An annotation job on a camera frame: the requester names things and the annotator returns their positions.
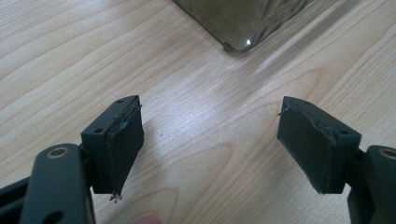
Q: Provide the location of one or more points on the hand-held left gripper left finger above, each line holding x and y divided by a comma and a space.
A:
116, 146

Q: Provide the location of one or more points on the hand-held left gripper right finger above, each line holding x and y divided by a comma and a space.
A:
314, 146

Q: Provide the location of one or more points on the shiny metal tray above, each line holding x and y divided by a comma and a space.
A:
246, 21

